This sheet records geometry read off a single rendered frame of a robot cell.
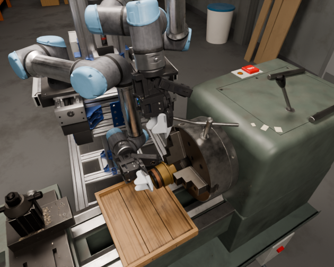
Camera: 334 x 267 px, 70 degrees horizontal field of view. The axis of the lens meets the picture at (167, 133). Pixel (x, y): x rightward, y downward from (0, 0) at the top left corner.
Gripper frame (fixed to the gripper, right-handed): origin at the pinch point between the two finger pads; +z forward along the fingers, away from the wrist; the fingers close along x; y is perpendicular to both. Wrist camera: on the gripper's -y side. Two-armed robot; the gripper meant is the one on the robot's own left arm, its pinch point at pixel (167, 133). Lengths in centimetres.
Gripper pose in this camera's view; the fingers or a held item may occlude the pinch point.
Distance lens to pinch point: 72.0
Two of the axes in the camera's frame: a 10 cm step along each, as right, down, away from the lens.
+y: -8.7, 3.2, -3.7
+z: 1.1, 8.6, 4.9
